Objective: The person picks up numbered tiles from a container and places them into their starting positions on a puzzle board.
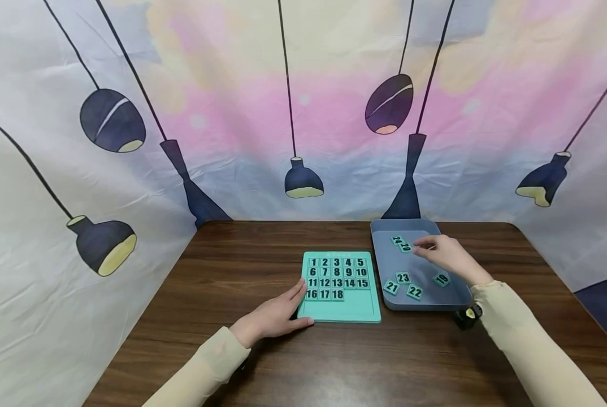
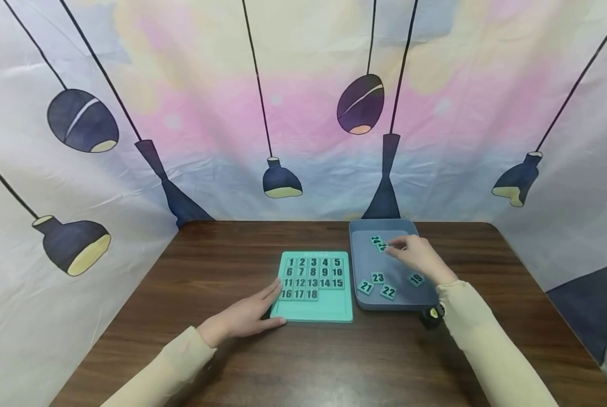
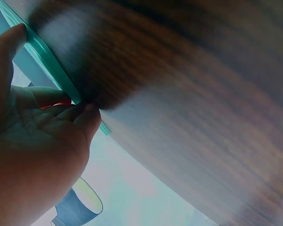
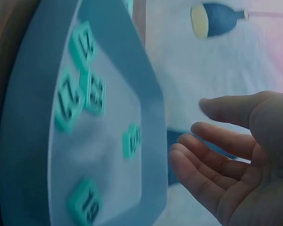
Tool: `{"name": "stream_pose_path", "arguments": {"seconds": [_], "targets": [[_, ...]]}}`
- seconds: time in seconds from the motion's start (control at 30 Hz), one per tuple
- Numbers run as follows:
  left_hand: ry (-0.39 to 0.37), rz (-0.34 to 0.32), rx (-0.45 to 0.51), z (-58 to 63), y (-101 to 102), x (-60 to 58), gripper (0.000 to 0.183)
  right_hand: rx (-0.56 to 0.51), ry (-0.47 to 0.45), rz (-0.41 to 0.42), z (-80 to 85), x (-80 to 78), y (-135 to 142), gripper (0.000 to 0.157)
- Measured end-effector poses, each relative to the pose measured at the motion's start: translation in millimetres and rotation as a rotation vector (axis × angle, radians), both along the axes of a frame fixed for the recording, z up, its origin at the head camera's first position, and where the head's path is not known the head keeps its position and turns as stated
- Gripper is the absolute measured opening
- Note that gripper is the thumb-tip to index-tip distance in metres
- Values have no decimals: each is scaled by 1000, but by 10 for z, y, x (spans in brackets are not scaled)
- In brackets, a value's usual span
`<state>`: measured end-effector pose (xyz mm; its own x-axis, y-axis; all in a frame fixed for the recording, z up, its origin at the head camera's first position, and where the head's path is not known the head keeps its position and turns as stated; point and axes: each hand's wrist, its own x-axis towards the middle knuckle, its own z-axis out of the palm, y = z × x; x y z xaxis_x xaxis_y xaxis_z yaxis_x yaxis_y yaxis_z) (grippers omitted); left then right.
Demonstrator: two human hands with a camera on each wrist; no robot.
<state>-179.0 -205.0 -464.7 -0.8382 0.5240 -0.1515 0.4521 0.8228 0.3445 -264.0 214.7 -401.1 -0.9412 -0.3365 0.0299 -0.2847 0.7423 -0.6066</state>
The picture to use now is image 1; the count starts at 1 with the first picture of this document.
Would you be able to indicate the person's right forearm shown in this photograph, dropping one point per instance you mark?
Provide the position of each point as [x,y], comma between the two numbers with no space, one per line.
[527,339]

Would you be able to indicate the person's right fingers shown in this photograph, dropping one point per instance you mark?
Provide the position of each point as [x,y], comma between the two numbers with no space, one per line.
[428,249]

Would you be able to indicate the person's left thumb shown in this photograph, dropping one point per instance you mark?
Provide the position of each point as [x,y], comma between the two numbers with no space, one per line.
[301,323]

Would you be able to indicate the blue-grey plastic tray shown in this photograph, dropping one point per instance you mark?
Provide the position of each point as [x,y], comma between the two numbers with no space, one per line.
[424,278]

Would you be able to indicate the teal sliding puzzle board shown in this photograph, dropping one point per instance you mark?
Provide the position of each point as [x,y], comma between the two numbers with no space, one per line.
[354,310]

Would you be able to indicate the person's left hand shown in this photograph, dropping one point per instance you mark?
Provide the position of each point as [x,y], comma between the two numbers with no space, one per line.
[270,319]

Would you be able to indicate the grid of teal numbered tiles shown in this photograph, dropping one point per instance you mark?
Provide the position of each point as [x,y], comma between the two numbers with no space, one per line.
[336,272]

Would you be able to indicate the person's right hand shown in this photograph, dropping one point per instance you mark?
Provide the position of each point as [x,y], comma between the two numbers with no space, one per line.
[453,257]

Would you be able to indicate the single teal square tile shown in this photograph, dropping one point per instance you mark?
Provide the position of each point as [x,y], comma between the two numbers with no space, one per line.
[391,287]
[441,278]
[414,291]
[402,277]
[396,240]
[405,247]

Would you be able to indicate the person's left fingers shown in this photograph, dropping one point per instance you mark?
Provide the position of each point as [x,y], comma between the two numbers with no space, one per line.
[294,293]

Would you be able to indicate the person's left forearm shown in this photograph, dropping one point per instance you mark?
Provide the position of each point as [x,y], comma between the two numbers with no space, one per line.
[202,370]

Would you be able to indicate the black wrist band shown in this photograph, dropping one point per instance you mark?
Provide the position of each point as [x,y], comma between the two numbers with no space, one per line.
[468,316]

